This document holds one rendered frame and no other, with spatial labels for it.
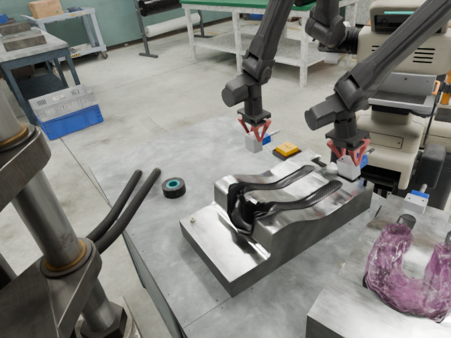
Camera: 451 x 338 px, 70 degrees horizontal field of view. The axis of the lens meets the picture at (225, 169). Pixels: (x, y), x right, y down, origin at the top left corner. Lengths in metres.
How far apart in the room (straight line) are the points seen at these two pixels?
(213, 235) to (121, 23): 6.75
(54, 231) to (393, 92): 1.04
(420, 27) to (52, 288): 0.82
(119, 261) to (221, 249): 1.34
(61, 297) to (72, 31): 6.68
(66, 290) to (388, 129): 1.11
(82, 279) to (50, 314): 0.07
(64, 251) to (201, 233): 0.37
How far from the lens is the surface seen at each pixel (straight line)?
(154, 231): 1.02
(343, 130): 0.92
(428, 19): 0.76
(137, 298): 1.91
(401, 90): 1.21
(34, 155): 0.53
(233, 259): 0.81
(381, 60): 0.79
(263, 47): 0.92
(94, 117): 3.92
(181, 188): 1.10
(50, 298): 0.64
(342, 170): 1.00
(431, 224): 0.98
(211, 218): 0.92
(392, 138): 1.32
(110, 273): 2.08
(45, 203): 0.59
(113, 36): 7.38
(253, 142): 1.06
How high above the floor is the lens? 1.48
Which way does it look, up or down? 34 degrees down
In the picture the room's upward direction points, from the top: 7 degrees counter-clockwise
